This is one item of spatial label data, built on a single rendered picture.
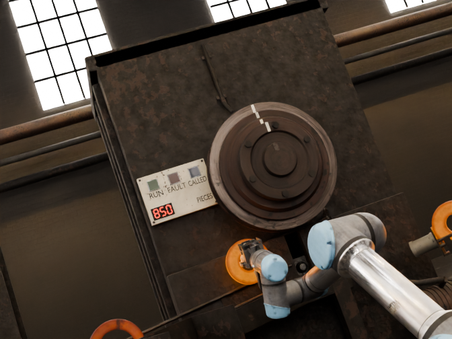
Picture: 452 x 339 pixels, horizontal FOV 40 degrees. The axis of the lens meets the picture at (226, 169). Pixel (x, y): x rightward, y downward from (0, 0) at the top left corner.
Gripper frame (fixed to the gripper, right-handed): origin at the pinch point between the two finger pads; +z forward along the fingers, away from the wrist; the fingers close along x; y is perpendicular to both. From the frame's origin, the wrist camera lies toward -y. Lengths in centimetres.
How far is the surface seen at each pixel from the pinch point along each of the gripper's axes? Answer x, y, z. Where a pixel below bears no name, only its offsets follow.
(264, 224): -9.3, 8.7, -1.0
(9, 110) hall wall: 101, 124, 661
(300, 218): -22.6, 6.1, -1.7
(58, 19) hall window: 2, 225, 683
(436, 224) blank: -64, -9, -17
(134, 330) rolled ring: 44.4, -9.0, -4.3
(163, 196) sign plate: 18.9, 27.1, 17.6
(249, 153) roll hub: -11.4, 34.3, -3.0
